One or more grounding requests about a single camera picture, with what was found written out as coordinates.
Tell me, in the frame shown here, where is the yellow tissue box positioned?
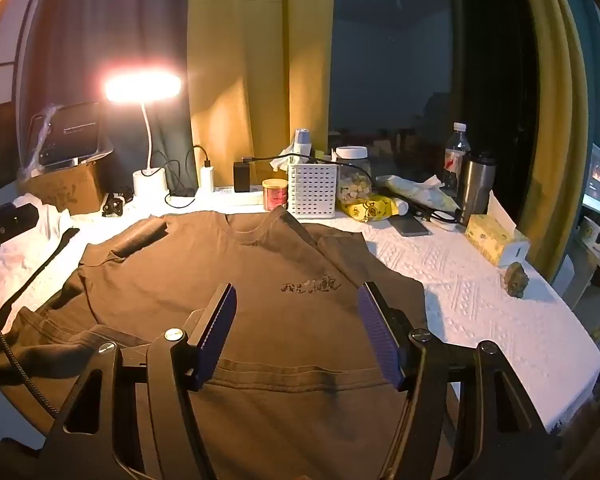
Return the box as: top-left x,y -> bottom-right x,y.
464,192 -> 531,267

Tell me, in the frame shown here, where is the tablet in plastic wrap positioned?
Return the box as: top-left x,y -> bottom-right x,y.
17,102 -> 116,181

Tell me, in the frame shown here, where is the crumpled white tissue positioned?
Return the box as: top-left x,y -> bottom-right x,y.
272,147 -> 302,172

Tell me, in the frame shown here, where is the dark curtain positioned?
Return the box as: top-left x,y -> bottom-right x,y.
22,0 -> 193,196

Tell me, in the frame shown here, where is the dark smartphone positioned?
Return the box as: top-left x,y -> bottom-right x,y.
387,214 -> 431,237

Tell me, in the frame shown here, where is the black charger cable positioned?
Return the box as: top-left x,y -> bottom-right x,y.
166,144 -> 212,197

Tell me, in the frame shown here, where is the red tin can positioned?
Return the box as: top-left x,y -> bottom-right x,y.
262,178 -> 289,211

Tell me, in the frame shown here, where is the black power adapter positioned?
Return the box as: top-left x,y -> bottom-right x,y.
233,160 -> 251,194

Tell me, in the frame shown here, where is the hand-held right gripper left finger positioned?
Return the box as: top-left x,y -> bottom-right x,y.
32,282 -> 238,480

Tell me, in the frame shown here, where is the braided black cable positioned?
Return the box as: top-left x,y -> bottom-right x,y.
0,282 -> 60,418

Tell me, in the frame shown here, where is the clear plastic water bottle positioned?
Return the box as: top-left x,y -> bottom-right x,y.
442,122 -> 471,197

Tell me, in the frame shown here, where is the grey-green rock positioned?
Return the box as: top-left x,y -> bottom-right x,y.
503,261 -> 530,300

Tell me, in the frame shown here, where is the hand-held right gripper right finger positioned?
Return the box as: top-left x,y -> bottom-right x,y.
357,281 -> 563,480

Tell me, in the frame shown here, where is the dark window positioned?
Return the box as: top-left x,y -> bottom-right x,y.
330,0 -> 531,202

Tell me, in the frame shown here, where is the white textured blanket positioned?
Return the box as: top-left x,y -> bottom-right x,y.
0,194 -> 600,442

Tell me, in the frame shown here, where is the glass jar with white lid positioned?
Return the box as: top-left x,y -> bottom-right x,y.
335,146 -> 371,207

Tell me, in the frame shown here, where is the white plastic packet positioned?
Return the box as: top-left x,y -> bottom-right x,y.
377,174 -> 462,212

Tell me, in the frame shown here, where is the stainless steel tumbler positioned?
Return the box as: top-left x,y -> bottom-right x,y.
459,152 -> 497,227

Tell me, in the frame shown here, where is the brown cardboard box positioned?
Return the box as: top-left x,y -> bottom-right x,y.
26,159 -> 107,214

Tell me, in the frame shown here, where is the yellow snack bag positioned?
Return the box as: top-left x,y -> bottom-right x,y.
340,194 -> 410,224

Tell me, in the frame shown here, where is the white cloth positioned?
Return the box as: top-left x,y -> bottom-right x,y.
0,192 -> 75,286

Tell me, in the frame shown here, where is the white mug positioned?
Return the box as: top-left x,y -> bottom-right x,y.
579,215 -> 600,252

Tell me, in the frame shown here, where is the white gooseneck desk lamp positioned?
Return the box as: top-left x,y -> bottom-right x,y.
102,62 -> 183,200

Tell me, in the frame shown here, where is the white perforated plastic basket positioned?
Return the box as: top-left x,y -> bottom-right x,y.
287,162 -> 340,219

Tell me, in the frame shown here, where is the black strap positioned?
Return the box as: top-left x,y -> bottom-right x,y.
0,227 -> 81,322

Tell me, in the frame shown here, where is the white power strip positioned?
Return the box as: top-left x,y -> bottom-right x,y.
167,186 -> 266,209

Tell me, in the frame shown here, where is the yellow curtain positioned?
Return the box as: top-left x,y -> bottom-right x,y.
514,0 -> 597,282
186,0 -> 337,197

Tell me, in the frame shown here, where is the brown t-shirt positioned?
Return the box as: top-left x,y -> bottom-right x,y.
0,206 -> 428,480

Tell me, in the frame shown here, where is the black adapter cable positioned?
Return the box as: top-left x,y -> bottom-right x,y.
242,151 -> 302,165

